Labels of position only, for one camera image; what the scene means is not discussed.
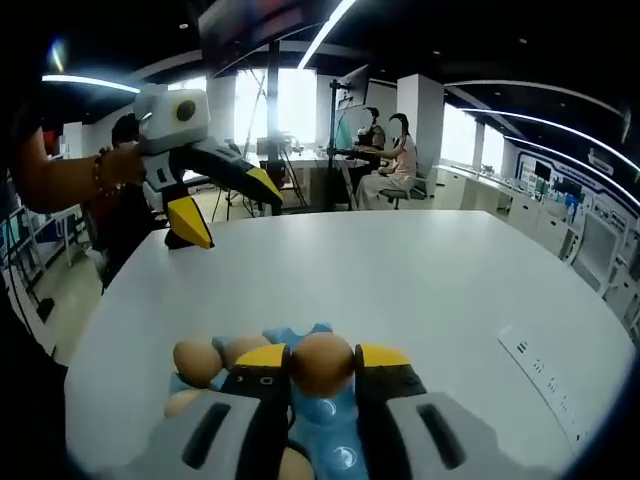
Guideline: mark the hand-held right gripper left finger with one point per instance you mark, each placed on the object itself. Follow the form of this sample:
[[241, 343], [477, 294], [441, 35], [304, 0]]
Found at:
[[260, 410]]

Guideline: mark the white power strip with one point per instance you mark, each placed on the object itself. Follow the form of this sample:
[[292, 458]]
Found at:
[[537, 370]]

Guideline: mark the single brown egg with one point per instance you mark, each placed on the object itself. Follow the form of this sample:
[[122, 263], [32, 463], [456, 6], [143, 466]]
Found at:
[[295, 462], [182, 402], [245, 349], [197, 362], [322, 365]]

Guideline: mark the blue egg tray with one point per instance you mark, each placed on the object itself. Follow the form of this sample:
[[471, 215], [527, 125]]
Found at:
[[325, 415]]

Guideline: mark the white office chair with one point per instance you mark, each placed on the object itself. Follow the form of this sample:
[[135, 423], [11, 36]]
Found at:
[[422, 185], [597, 250]]

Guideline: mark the long ceiling light strip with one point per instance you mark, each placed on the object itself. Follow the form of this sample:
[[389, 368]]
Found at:
[[325, 30]]

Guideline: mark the white pillar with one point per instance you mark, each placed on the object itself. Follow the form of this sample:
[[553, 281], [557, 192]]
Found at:
[[420, 125]]

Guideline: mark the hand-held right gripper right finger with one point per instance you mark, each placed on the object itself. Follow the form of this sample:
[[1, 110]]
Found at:
[[385, 415]]

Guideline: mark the large dark display screen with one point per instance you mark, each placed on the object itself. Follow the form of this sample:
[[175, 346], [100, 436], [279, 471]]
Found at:
[[235, 35]]

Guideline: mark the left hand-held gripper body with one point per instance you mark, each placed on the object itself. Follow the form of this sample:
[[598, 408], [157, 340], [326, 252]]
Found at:
[[165, 125]]

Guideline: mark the person's left hand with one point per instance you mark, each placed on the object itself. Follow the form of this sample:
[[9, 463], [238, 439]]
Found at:
[[125, 167]]

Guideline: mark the black pole stand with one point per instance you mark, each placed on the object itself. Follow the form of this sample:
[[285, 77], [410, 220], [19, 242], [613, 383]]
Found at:
[[333, 125]]

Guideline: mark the person's dark clothing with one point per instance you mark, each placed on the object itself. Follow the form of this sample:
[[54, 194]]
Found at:
[[30, 400]]

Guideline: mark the row of white cabinets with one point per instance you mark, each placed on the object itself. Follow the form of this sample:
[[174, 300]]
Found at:
[[500, 195]]

